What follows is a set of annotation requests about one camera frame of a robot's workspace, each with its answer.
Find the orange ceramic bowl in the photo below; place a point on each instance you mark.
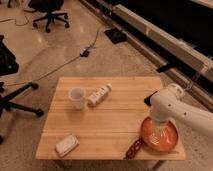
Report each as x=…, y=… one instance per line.
x=164, y=142

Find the white plastic bottle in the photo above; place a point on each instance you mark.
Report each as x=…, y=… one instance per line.
x=96, y=97

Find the black smartphone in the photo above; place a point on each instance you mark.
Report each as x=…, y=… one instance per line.
x=147, y=100

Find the black office chair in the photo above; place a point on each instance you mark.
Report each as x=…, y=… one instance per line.
x=50, y=8

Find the red patterned flat object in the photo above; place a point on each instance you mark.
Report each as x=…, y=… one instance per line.
x=133, y=149

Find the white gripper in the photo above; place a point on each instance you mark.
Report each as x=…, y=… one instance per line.
x=158, y=127

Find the black floor mat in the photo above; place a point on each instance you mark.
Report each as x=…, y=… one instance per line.
x=116, y=36

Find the white wrapped packet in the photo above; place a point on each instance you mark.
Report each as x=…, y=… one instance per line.
x=66, y=145

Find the long white rail beam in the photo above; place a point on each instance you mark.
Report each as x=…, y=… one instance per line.
x=178, y=48

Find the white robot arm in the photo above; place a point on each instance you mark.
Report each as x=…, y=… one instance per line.
x=167, y=103

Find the clear plastic cup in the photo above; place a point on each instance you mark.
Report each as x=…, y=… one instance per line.
x=77, y=97

